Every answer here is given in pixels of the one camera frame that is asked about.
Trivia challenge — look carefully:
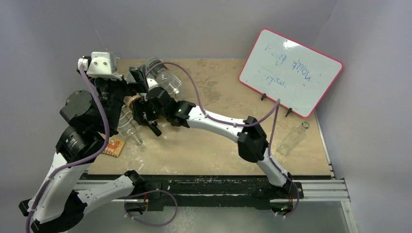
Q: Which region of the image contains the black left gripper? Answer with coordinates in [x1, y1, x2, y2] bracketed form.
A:
[81, 64, 149, 132]

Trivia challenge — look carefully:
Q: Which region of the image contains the tall clear bottle silver cap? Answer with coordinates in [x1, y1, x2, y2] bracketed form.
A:
[144, 57, 183, 99]

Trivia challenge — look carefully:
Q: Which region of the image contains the dark green wine bottle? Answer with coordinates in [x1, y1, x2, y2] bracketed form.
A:
[148, 121, 162, 137]

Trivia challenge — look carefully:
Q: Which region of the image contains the clear glass bottle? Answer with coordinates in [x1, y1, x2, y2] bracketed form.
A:
[276, 121, 310, 156]

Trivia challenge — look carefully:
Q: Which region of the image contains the dark wine bottle foil neck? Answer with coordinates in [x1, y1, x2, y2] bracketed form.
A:
[124, 94, 142, 110]

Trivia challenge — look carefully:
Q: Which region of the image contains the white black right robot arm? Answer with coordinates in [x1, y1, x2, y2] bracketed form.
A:
[129, 87, 292, 198]

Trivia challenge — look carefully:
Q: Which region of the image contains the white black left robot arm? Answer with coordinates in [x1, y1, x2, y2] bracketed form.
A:
[19, 64, 146, 233]

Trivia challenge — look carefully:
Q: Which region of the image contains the pink framed whiteboard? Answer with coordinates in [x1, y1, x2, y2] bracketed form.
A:
[239, 29, 343, 117]

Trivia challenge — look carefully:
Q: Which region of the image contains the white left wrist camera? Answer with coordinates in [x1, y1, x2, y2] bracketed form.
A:
[77, 51, 123, 80]

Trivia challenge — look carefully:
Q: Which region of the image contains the white wire wine rack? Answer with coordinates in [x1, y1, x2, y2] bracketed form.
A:
[116, 69, 184, 140]

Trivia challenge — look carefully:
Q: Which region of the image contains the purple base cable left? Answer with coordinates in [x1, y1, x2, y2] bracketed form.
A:
[124, 189, 178, 228]

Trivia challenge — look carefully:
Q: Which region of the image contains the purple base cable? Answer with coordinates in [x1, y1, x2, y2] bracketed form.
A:
[124, 189, 178, 228]
[274, 193, 306, 219]

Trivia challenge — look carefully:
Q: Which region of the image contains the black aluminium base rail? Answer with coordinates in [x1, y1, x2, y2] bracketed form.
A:
[74, 174, 350, 213]

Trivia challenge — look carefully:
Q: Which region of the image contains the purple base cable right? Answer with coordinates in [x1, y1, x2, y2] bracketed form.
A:
[274, 193, 306, 219]

